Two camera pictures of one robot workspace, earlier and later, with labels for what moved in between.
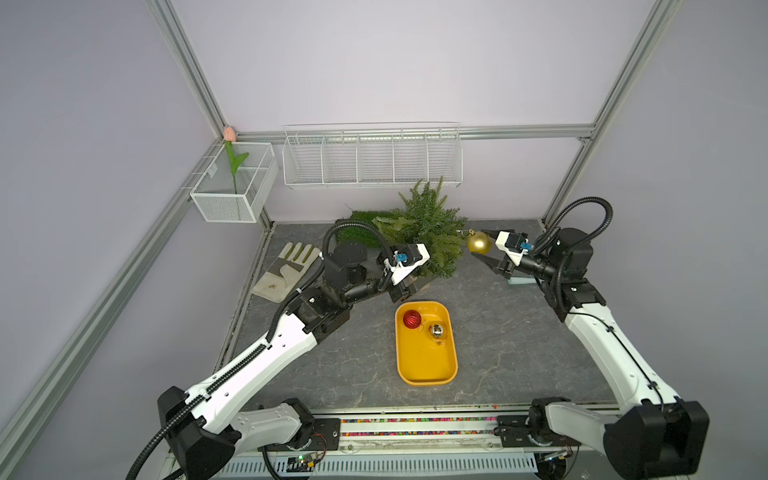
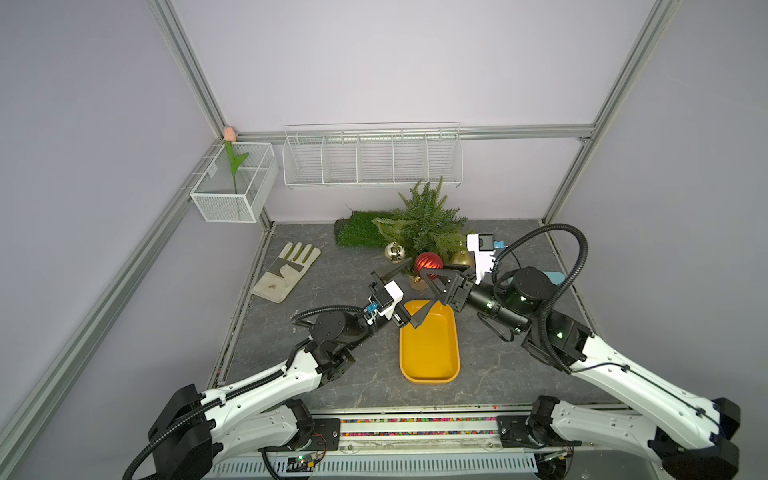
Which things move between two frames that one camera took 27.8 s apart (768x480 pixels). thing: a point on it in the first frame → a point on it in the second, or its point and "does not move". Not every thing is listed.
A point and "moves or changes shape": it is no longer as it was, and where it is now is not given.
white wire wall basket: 372,155 does not move
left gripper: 399,292 → 400,319
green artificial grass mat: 360,235 does not move
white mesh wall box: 255,182 does not move
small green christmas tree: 426,219 does not move
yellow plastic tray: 426,343 does not move
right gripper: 498,267 → 461,288
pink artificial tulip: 230,136 does not move
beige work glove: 278,283 does not move
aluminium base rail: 430,447 does not move
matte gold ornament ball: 479,243 moves or changes shape
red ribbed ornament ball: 412,319 moves or changes shape
